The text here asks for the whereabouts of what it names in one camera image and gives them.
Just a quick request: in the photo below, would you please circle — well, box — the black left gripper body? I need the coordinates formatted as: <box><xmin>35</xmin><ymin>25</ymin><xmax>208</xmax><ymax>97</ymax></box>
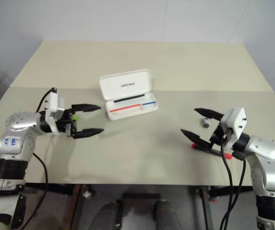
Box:
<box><xmin>55</xmin><ymin>107</ymin><xmax>79</xmax><ymax>138</ymax></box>

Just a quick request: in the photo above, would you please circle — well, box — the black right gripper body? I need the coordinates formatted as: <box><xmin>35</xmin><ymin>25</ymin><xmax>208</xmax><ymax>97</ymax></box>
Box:
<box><xmin>208</xmin><ymin>122</ymin><xmax>231</xmax><ymax>152</ymax></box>

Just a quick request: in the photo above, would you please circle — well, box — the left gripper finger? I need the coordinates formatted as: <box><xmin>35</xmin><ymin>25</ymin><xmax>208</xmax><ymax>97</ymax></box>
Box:
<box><xmin>71</xmin><ymin>103</ymin><xmax>102</xmax><ymax>114</ymax></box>
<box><xmin>72</xmin><ymin>128</ymin><xmax>105</xmax><ymax>140</ymax></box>

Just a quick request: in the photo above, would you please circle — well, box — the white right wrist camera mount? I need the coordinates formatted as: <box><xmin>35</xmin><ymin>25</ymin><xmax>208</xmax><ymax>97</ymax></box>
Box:
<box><xmin>220</xmin><ymin>107</ymin><xmax>249</xmax><ymax>154</ymax></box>

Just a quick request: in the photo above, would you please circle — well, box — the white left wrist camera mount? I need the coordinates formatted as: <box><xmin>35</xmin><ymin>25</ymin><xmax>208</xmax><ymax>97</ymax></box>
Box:
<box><xmin>44</xmin><ymin>88</ymin><xmax>66</xmax><ymax>134</ymax></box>

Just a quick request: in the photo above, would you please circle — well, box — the black table frame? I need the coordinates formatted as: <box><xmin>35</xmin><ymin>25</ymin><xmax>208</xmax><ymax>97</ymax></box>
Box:
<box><xmin>24</xmin><ymin>183</ymin><xmax>258</xmax><ymax>230</ymax></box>

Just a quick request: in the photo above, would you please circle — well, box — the white open pencil case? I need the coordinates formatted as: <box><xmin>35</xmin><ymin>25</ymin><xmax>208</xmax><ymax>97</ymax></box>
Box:
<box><xmin>98</xmin><ymin>69</ymin><xmax>159</xmax><ymax>121</ymax></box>

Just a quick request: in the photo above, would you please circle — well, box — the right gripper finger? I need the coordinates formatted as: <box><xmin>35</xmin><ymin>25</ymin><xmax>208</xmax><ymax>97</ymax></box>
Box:
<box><xmin>180</xmin><ymin>128</ymin><xmax>212</xmax><ymax>150</ymax></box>
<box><xmin>193</xmin><ymin>107</ymin><xmax>225</xmax><ymax>120</ymax></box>

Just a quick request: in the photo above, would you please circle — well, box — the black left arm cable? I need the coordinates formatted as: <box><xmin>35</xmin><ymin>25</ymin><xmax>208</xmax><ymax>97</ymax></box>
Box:
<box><xmin>30</xmin><ymin>88</ymin><xmax>58</xmax><ymax>216</ymax></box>

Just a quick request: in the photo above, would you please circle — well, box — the black pen with red cap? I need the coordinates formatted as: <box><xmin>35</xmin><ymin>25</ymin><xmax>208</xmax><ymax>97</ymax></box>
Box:
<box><xmin>191</xmin><ymin>143</ymin><xmax>234</xmax><ymax>160</ymax></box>

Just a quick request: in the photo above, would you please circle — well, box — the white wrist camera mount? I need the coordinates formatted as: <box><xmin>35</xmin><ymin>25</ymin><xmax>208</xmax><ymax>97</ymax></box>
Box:
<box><xmin>44</xmin><ymin>88</ymin><xmax>66</xmax><ymax>134</ymax></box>
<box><xmin>220</xmin><ymin>107</ymin><xmax>249</xmax><ymax>154</ymax></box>

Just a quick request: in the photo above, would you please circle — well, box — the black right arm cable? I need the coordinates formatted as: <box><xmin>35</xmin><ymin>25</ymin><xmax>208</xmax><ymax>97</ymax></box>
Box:
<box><xmin>219</xmin><ymin>134</ymin><xmax>234</xmax><ymax>230</ymax></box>
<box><xmin>226</xmin><ymin>153</ymin><xmax>246</xmax><ymax>230</ymax></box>

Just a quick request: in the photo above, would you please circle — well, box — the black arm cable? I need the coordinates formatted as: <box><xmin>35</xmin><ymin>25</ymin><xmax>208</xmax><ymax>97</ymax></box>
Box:
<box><xmin>30</xmin><ymin>88</ymin><xmax>58</xmax><ymax>216</ymax></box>
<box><xmin>226</xmin><ymin>153</ymin><xmax>246</xmax><ymax>230</ymax></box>
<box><xmin>219</xmin><ymin>134</ymin><xmax>234</xmax><ymax>230</ymax></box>

